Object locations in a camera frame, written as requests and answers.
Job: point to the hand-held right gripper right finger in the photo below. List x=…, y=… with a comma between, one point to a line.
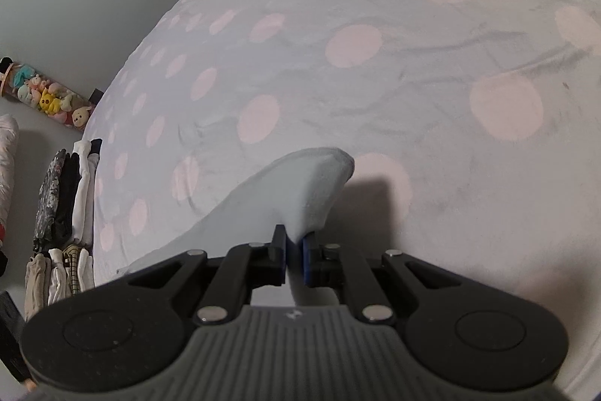
x=306, y=262

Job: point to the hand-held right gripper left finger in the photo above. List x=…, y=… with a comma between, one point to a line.
x=278, y=262

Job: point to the grey pants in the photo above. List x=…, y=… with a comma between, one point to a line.
x=291, y=194

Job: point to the row of folded clothes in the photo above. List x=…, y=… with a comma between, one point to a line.
x=65, y=203

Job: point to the bed with pink dotted sheet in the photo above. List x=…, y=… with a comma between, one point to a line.
x=375, y=53

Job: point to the dark box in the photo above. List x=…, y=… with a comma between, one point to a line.
x=11, y=335

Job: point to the clear tube of plush toys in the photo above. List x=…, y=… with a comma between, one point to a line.
x=47, y=98

